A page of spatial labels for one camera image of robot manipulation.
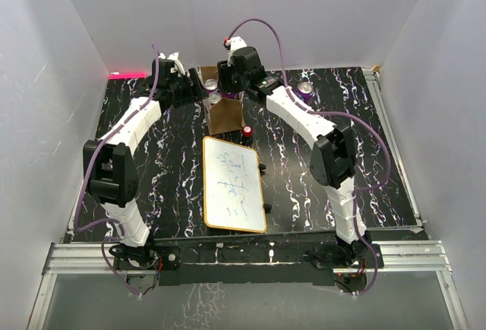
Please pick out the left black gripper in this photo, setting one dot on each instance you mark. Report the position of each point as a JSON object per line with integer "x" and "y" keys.
{"x": 195, "y": 91}

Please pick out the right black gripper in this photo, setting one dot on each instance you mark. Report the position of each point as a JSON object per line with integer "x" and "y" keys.
{"x": 225, "y": 70}

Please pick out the brown canvas bag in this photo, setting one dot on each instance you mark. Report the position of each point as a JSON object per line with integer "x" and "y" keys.
{"x": 225, "y": 116}

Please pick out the purple fanta can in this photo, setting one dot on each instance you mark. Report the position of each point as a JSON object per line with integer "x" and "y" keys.
{"x": 304, "y": 91}

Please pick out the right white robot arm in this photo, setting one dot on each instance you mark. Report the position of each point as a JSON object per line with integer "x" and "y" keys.
{"x": 333, "y": 154}

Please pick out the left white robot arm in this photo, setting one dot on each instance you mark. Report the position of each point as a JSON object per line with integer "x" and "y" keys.
{"x": 110, "y": 175}

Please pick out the purple can back left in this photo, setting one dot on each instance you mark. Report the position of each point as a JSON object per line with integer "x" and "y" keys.
{"x": 211, "y": 85}

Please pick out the pink tape strip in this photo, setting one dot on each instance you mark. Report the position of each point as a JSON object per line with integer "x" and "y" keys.
{"x": 122, "y": 76}

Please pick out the black board clip upper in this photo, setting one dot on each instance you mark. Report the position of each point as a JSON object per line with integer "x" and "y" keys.
{"x": 262, "y": 167}

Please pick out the black board clip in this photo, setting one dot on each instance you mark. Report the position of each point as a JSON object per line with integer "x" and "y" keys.
{"x": 262, "y": 167}
{"x": 267, "y": 208}

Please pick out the white dry-erase board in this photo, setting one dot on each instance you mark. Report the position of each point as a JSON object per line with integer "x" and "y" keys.
{"x": 233, "y": 194}

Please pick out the black board clip lower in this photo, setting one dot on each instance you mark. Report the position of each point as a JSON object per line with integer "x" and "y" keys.
{"x": 267, "y": 208}

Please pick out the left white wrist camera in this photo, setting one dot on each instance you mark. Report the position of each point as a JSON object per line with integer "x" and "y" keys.
{"x": 173, "y": 64}

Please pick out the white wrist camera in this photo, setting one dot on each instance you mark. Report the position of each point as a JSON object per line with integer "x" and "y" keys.
{"x": 173, "y": 64}
{"x": 234, "y": 43}

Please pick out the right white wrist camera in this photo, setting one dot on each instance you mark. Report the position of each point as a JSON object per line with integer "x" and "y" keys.
{"x": 234, "y": 43}

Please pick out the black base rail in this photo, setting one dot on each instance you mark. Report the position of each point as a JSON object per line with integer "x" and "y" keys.
{"x": 317, "y": 257}

